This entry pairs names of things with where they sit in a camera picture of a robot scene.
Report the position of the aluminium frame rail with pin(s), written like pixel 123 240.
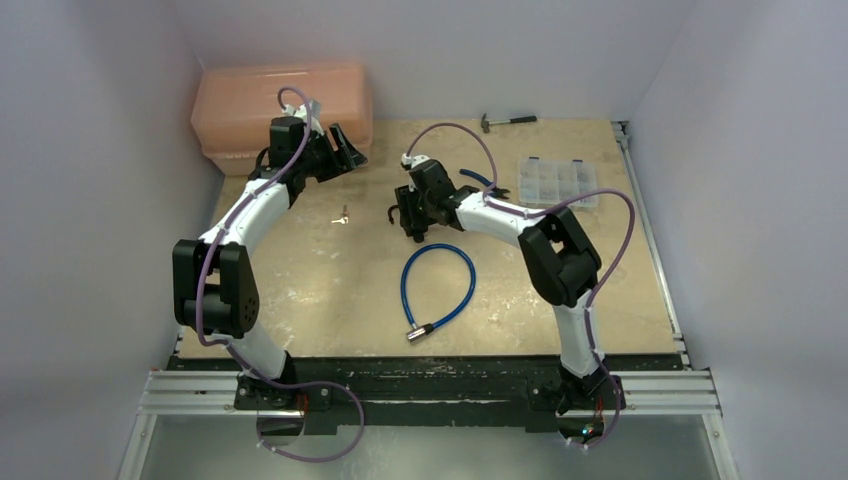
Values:
pixel 330 290

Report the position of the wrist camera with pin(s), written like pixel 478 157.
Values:
pixel 309 112
pixel 409 162

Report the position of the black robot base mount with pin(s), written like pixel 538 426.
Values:
pixel 525 391

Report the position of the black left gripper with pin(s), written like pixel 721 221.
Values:
pixel 339 163

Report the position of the orange plastic toolbox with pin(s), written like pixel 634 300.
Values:
pixel 233 108

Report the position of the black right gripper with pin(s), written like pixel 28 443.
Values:
pixel 407 211

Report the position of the clear plastic screw organizer box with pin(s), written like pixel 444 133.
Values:
pixel 544 183

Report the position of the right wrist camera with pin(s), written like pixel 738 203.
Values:
pixel 409 162

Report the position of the blue handled pliers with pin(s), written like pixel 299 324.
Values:
pixel 496 192

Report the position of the small silver keys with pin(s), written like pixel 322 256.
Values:
pixel 343 218

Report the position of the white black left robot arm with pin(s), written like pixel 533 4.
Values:
pixel 214 288

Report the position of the small black handled hammer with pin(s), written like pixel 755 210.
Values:
pixel 486 123

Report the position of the blue cable lock loop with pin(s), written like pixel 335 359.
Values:
pixel 436 285

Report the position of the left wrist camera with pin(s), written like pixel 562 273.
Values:
pixel 309 112

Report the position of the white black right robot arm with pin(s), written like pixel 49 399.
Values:
pixel 564 267

